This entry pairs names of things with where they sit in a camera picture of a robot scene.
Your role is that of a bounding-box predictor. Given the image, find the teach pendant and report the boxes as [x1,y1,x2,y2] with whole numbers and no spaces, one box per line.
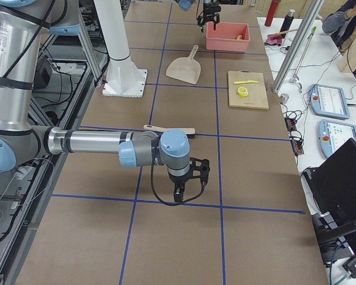
[318,119,356,158]
[310,84,350,120]

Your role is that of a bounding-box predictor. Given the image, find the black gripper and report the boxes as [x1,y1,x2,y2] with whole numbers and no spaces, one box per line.
[167,158,210,204]
[196,3,220,32]

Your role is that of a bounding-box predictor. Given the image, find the seated person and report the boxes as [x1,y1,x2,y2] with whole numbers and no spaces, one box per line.
[322,0,356,52]

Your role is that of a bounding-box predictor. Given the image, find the black monitor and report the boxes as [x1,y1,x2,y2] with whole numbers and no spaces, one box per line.
[304,138,356,252]

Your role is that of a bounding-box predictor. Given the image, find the pink plastic bin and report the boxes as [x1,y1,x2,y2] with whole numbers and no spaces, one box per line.
[205,22,250,52]

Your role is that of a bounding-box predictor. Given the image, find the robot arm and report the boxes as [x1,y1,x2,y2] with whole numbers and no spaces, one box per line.
[0,1,210,205]
[175,0,221,32]

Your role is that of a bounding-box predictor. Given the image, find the pink cloth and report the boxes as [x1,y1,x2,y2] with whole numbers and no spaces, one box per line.
[265,34,283,46]

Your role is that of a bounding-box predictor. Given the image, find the yellow plastic knife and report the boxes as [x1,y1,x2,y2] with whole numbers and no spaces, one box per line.
[233,80,259,85]

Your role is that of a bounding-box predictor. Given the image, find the far teach pendant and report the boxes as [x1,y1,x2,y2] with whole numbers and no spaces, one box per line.
[310,84,350,120]

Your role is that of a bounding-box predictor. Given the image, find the metal reacher grabber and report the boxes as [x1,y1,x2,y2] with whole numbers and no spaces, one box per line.
[289,26,317,93]

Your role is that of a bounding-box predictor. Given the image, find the beige hand brush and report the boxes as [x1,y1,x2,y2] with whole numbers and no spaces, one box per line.
[143,124,197,140]

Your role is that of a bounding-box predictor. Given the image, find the red bottle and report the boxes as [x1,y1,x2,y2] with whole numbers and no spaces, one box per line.
[264,0,281,27]

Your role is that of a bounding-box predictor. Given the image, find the aluminium frame post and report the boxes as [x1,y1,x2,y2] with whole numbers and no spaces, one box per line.
[272,0,324,94]

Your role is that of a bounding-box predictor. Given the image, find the beige dustpan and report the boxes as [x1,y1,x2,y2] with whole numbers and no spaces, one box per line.
[166,45,201,85]

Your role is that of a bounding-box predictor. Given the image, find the near teach pendant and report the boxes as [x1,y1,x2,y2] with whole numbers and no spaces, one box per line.
[318,119,356,158]

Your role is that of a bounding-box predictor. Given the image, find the black bottle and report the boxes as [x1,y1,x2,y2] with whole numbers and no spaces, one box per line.
[279,9,295,39]

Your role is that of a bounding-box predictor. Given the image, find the bamboo cutting board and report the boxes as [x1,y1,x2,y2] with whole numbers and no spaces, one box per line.
[228,71,269,110]

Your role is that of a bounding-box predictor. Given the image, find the lemon slices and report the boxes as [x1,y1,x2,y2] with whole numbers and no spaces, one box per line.
[237,87,249,97]

